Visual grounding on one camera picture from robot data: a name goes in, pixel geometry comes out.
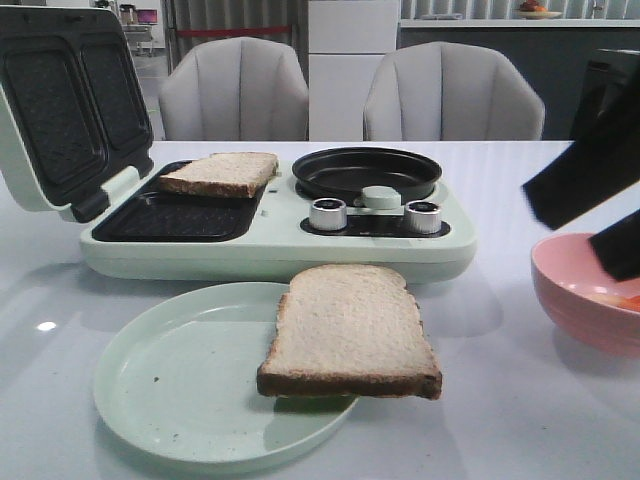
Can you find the pink plastic bowl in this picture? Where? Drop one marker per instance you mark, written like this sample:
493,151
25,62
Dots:
573,289

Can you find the grey upholstered right chair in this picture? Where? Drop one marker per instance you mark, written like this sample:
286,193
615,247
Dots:
450,92

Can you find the black round frying pan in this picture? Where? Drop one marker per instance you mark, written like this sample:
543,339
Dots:
343,173

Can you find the dark grey kitchen counter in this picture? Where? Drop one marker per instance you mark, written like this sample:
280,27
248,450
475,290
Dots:
552,55

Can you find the white refrigerator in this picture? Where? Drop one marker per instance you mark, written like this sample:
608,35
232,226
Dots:
346,42

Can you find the dark washing machine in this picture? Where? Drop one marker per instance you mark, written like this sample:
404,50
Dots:
606,75

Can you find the grey upholstered chair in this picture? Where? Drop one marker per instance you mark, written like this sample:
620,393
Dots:
236,89
450,92

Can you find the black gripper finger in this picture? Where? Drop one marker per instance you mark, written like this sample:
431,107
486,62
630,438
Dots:
617,248
601,161

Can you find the mint green hinged lid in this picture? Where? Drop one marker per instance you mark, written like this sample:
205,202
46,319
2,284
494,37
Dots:
73,116

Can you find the grey upholstered left chair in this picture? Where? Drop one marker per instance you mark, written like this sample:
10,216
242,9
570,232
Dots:
236,89

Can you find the fruit bowl on counter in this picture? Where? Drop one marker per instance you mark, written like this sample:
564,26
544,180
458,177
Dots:
534,10

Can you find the silver right control knob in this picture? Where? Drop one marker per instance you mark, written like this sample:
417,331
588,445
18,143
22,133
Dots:
422,217

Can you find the silver control knob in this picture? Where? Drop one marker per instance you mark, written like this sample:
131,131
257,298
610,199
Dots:
422,217
328,214

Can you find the mint green breakfast maker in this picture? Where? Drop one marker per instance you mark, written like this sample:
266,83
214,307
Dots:
153,234

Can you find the white bread slice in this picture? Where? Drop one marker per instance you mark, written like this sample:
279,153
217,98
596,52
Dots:
349,330
222,175

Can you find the cooked orange shrimp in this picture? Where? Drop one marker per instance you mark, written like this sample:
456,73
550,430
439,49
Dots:
628,303

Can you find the mint green round plate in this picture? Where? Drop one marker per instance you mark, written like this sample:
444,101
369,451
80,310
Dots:
179,383

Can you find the silver left control knob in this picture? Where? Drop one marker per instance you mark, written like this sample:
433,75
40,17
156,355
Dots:
328,214

